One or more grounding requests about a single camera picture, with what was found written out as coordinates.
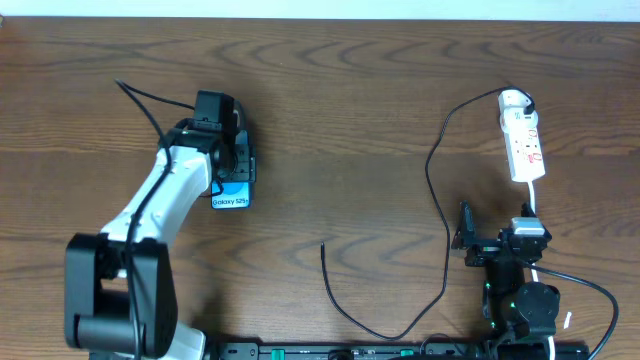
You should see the blue Galaxy smartphone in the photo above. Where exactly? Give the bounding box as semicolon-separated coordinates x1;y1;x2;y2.
211;130;256;210

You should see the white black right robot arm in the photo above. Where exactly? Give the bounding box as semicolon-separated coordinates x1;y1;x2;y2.
452;201;560;359

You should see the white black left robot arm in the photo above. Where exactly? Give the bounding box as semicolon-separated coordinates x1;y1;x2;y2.
64;90;256;359

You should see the white USB charger adapter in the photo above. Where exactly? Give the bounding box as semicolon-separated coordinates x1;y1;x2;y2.
498;89;532;113

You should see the white power strip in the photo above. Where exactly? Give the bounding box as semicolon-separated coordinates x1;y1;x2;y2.
500;107;545;183

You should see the small white paper scrap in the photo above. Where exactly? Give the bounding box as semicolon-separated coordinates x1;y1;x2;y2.
563;311;572;329

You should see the black USB charging cable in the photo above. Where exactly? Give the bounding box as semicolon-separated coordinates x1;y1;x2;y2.
319;85;536;342

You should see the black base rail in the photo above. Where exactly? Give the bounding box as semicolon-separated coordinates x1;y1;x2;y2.
204;341;591;360

